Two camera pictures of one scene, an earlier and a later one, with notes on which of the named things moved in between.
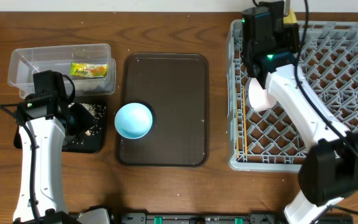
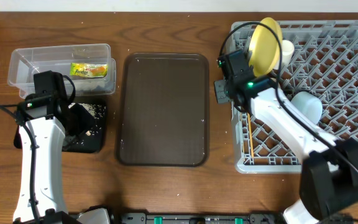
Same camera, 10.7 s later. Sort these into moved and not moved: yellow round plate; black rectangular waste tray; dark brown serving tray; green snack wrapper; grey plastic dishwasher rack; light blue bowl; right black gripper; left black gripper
Moved: light blue bowl; right black gripper; yellow round plate
Not moved: dark brown serving tray; left black gripper; grey plastic dishwasher rack; green snack wrapper; black rectangular waste tray
